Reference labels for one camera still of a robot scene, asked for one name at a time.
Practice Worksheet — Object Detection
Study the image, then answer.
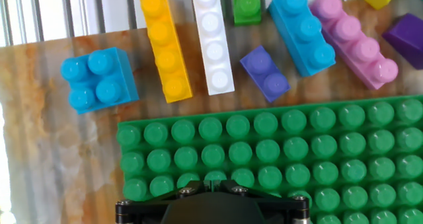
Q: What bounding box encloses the pink four-stud block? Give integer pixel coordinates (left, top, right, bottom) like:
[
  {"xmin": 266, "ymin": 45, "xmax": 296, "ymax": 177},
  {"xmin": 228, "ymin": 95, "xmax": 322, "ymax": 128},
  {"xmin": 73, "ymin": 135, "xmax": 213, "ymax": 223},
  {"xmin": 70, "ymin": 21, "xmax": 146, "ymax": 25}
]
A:
[{"xmin": 309, "ymin": 0, "xmax": 399, "ymax": 91}]

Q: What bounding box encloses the green two-stud block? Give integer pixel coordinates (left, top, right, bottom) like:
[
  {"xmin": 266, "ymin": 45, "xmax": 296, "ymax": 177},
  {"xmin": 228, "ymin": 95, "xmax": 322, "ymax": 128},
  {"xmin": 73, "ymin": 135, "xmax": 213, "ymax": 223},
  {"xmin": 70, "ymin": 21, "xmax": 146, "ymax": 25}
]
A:
[{"xmin": 231, "ymin": 0, "xmax": 262, "ymax": 26}]

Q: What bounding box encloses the white four-stud block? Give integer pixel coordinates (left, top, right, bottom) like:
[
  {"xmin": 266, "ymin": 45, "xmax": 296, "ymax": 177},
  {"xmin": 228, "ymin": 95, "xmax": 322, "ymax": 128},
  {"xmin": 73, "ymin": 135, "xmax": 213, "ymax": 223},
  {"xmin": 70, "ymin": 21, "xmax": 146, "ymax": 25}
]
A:
[{"xmin": 190, "ymin": 0, "xmax": 235, "ymax": 96}]

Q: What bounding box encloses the orange-yellow four-stud block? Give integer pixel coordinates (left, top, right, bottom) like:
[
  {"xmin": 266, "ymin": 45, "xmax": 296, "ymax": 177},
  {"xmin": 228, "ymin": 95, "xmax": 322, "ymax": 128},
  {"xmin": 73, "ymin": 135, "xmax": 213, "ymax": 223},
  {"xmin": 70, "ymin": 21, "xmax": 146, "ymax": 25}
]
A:
[{"xmin": 139, "ymin": 0, "xmax": 194, "ymax": 104}]

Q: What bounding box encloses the blue three-stud block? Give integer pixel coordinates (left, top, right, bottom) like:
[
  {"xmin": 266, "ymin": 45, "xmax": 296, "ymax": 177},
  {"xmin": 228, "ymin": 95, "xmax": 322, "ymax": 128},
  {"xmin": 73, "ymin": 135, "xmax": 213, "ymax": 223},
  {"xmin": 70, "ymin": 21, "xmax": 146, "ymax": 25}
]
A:
[{"xmin": 267, "ymin": 0, "xmax": 337, "ymax": 78}]

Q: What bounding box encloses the indigo two-stud block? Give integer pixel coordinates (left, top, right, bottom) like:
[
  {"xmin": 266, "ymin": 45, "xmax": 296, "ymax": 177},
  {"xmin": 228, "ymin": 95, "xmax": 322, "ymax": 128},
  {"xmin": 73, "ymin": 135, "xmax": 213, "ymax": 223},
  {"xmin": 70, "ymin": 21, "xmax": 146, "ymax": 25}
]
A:
[{"xmin": 239, "ymin": 45, "xmax": 291, "ymax": 103}]

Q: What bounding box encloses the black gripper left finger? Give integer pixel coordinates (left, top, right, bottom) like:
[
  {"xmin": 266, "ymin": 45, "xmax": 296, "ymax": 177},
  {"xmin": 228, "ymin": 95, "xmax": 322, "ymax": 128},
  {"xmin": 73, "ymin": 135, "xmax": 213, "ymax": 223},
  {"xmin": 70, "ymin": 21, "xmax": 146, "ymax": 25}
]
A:
[{"xmin": 114, "ymin": 180, "xmax": 212, "ymax": 224}]

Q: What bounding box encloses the marble pattern plastic mat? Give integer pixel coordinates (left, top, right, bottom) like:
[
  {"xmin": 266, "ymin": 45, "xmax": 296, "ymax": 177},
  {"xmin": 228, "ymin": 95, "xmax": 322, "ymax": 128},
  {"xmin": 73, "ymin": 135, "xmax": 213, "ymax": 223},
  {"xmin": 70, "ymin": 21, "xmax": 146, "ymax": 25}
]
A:
[{"xmin": 0, "ymin": 0, "xmax": 423, "ymax": 224}]

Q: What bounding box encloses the purple stepped block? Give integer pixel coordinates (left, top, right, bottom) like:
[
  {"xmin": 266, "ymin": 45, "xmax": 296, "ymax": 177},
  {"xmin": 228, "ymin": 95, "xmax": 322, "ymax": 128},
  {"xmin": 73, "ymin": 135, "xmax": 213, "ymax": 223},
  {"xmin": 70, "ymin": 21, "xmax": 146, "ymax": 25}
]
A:
[{"xmin": 382, "ymin": 13, "xmax": 423, "ymax": 70}]

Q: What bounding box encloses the blue two-by-two block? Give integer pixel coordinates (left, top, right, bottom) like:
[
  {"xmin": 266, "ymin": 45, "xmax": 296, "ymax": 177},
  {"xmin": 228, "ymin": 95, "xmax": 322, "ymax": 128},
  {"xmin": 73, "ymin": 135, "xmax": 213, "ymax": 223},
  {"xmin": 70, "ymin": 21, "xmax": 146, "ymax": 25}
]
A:
[{"xmin": 59, "ymin": 46, "xmax": 140, "ymax": 115}]

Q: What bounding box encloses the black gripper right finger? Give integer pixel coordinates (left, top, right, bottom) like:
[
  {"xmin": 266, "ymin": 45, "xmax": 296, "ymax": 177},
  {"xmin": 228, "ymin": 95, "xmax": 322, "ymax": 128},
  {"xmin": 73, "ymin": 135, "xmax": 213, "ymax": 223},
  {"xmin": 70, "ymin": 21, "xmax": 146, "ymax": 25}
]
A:
[{"xmin": 217, "ymin": 180, "xmax": 311, "ymax": 224}]

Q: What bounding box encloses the green studded baseplate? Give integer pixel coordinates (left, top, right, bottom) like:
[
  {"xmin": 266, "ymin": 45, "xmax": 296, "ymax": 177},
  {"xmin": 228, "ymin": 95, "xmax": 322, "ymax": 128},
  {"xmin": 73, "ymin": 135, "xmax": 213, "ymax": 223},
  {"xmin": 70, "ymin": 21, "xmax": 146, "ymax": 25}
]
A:
[{"xmin": 116, "ymin": 94, "xmax": 423, "ymax": 224}]

